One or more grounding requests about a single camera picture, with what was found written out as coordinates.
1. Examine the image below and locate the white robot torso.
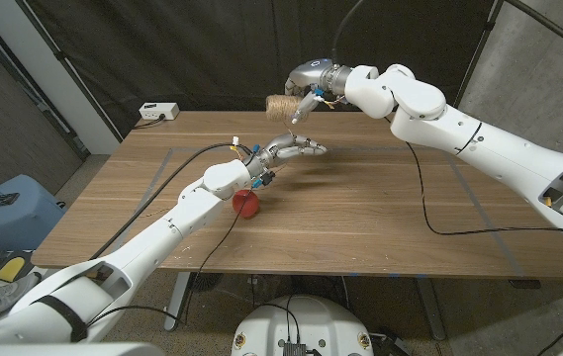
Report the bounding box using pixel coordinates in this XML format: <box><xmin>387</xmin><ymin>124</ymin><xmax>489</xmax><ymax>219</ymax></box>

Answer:
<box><xmin>231</xmin><ymin>295</ymin><xmax>375</xmax><ymax>356</ymax></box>

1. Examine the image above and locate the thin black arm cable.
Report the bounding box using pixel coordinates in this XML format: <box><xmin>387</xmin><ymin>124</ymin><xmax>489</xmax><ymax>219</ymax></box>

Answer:
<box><xmin>404</xmin><ymin>140</ymin><xmax>563</xmax><ymax>239</ymax></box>
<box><xmin>85</xmin><ymin>190</ymin><xmax>257</xmax><ymax>328</ymax></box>

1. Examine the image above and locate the black backdrop curtain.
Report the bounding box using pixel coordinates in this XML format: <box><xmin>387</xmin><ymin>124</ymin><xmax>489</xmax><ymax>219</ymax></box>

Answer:
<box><xmin>23</xmin><ymin>0</ymin><xmax>498</xmax><ymax>137</ymax></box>

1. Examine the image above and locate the white power strip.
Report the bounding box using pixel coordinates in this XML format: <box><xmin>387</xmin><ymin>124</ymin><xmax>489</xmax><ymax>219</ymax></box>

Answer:
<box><xmin>139</xmin><ymin>102</ymin><xmax>181</xmax><ymax>122</ymax></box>

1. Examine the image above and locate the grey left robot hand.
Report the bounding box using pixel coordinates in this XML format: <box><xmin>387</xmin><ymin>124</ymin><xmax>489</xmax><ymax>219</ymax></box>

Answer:
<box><xmin>248</xmin><ymin>133</ymin><xmax>328</xmax><ymax>179</ymax></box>

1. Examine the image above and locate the black backdrop stand pole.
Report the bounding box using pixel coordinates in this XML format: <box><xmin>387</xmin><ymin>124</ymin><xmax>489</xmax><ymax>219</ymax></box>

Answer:
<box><xmin>13</xmin><ymin>0</ymin><xmax>124</xmax><ymax>142</ymax></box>
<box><xmin>451</xmin><ymin>0</ymin><xmax>505</xmax><ymax>113</ymax></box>

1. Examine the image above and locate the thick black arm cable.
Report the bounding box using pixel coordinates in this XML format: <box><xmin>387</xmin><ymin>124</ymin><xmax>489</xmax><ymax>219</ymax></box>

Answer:
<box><xmin>90</xmin><ymin>141</ymin><xmax>252</xmax><ymax>261</ymax></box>
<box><xmin>330</xmin><ymin>0</ymin><xmax>563</xmax><ymax>65</ymax></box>

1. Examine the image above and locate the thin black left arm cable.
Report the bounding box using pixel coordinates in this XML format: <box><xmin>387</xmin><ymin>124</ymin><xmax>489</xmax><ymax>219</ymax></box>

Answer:
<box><xmin>85</xmin><ymin>190</ymin><xmax>257</xmax><ymax>328</ymax></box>

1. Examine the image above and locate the blue storage bin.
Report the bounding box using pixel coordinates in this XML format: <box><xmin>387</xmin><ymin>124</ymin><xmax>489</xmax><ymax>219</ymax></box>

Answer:
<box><xmin>0</xmin><ymin>173</ymin><xmax>67</xmax><ymax>252</ymax></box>

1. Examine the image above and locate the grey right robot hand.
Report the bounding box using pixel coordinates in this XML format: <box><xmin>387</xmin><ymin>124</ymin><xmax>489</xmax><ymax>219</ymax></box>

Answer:
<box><xmin>284</xmin><ymin>58</ymin><xmax>354</xmax><ymax>125</ymax></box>

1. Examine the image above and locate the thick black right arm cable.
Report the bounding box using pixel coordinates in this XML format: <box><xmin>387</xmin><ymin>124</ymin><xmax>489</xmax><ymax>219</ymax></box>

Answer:
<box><xmin>330</xmin><ymin>0</ymin><xmax>563</xmax><ymax>65</ymax></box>

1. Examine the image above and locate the black torso cable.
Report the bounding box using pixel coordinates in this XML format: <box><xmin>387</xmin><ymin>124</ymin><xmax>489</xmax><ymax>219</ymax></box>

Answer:
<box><xmin>253</xmin><ymin>295</ymin><xmax>302</xmax><ymax>345</ymax></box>

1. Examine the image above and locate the brown twine spool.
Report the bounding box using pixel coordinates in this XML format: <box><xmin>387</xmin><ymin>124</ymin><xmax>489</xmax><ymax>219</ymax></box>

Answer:
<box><xmin>264</xmin><ymin>93</ymin><xmax>307</xmax><ymax>139</ymax></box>

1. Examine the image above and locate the black power strip cable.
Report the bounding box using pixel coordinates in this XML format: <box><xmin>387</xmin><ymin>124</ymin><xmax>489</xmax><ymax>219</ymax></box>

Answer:
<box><xmin>132</xmin><ymin>114</ymin><xmax>166</xmax><ymax>131</ymax></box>

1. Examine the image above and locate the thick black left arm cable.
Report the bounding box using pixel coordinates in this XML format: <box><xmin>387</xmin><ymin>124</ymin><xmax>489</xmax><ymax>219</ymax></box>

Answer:
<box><xmin>90</xmin><ymin>141</ymin><xmax>252</xmax><ymax>261</ymax></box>

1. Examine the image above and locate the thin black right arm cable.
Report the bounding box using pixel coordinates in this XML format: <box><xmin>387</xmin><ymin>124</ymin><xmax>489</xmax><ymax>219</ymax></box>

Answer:
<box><xmin>404</xmin><ymin>140</ymin><xmax>563</xmax><ymax>239</ymax></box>

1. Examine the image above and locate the red apple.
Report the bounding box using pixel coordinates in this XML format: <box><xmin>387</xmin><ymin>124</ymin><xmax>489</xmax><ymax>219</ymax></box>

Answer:
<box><xmin>232</xmin><ymin>189</ymin><xmax>261</xmax><ymax>220</ymax></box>

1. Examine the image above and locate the grey table leg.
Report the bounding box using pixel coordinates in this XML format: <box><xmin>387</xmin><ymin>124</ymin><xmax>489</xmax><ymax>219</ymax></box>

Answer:
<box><xmin>414</xmin><ymin>276</ymin><xmax>446</xmax><ymax>341</ymax></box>
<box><xmin>163</xmin><ymin>271</ymin><xmax>192</xmax><ymax>331</ymax></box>

